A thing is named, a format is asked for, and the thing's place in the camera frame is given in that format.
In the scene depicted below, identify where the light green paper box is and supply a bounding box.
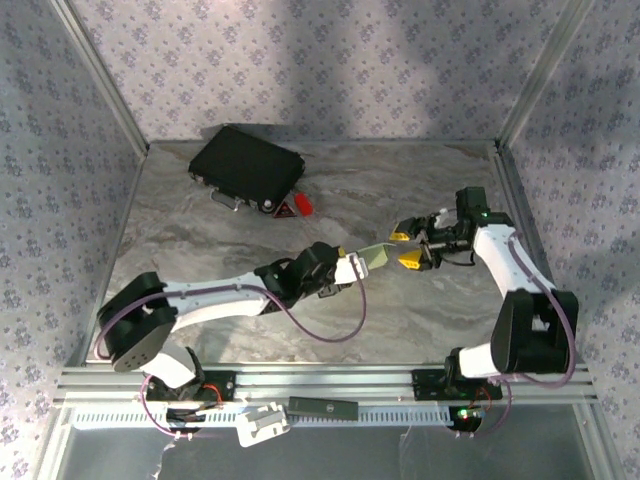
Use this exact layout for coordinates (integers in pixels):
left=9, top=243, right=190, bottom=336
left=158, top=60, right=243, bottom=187
left=355, top=242, right=397, bottom=272

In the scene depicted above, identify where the black hard case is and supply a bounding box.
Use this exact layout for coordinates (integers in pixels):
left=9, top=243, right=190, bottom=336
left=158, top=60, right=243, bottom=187
left=188, top=124, right=307, bottom=214

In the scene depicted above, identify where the black flat bar device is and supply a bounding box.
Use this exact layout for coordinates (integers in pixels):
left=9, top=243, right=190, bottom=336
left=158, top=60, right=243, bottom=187
left=288, top=396, right=360, bottom=420

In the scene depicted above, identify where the controller board with green light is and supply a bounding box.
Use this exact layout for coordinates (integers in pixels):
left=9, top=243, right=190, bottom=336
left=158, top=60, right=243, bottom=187
left=448, top=404, right=485, bottom=433

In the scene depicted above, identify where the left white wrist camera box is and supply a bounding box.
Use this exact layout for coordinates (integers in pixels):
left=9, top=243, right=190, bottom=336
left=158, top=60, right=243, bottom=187
left=333, top=253, right=370, bottom=287

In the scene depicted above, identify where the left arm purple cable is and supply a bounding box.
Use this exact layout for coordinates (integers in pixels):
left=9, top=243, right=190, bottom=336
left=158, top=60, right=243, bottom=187
left=93, top=257, right=369, bottom=442

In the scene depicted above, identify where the aluminium side rail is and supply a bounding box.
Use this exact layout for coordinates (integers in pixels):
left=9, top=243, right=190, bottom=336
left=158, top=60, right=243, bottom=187
left=492, top=142, right=572, bottom=362

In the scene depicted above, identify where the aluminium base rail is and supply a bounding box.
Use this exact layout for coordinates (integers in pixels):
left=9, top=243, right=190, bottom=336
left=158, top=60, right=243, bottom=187
left=52, top=363, right=599, bottom=407

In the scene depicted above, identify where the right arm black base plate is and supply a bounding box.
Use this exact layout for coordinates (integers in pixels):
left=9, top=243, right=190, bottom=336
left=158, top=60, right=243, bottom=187
left=412, top=368, right=504, bottom=402

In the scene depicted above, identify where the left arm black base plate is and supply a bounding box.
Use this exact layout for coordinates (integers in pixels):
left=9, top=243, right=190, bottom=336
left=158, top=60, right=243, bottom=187
left=144, top=370, right=237, bottom=403

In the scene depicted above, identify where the white slotted cable duct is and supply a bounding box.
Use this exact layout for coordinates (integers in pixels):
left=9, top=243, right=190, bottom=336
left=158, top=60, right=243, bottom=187
left=72, top=403, right=461, bottom=429

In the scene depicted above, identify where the white plastic bracket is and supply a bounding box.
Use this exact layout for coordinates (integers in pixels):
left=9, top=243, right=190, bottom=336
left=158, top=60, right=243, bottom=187
left=235, top=401, right=292, bottom=448

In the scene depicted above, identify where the aluminium corner post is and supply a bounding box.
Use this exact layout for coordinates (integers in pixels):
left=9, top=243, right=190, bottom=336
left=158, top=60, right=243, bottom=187
left=49, top=0, right=151, bottom=157
left=494, top=0, right=597, bottom=152

